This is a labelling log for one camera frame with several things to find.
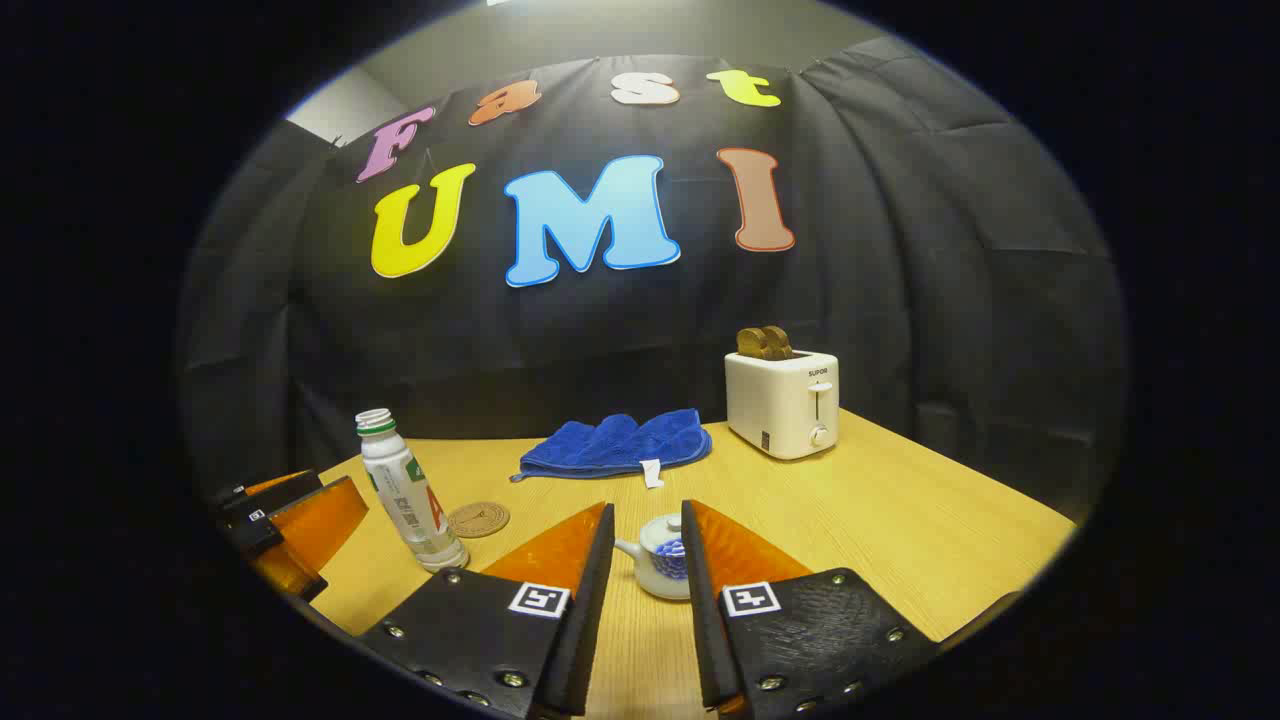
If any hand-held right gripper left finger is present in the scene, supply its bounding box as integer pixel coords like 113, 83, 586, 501
358, 502, 616, 719

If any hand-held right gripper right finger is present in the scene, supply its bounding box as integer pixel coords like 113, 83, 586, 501
682, 500, 941, 719

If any clear plastic water bottle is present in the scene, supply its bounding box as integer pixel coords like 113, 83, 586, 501
355, 408, 469, 573

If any round brown coaster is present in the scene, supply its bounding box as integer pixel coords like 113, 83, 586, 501
447, 501, 511, 539

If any blue folded cloth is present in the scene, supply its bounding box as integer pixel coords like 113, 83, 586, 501
510, 408, 714, 489

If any white toaster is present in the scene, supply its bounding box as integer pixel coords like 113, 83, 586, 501
725, 350, 841, 461

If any black backdrop cloth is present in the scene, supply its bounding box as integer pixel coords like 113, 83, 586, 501
178, 38, 1126, 521

